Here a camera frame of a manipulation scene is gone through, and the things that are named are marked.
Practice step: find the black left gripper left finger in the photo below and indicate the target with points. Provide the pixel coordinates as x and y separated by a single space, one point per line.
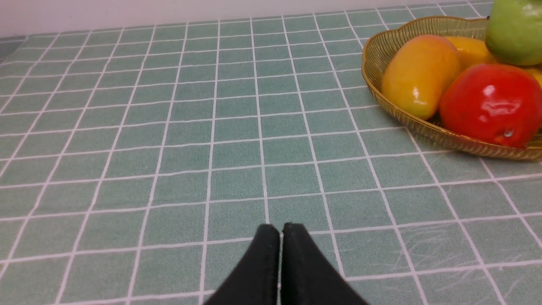
254 279

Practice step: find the green apple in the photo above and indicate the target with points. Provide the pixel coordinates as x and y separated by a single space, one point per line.
514 32

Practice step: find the green checkered tablecloth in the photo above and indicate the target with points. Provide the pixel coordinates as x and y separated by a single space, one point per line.
137 163

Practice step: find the amber glass fruit bowl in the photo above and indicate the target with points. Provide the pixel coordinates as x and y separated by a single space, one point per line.
382 47

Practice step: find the orange yellow mango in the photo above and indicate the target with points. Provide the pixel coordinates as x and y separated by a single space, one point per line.
419 73

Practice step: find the yellow banana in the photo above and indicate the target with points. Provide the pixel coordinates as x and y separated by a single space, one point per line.
472 51

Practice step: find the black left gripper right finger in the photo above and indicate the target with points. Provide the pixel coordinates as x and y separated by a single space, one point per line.
307 277

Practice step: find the red apple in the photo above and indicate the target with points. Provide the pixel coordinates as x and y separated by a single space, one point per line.
495 103

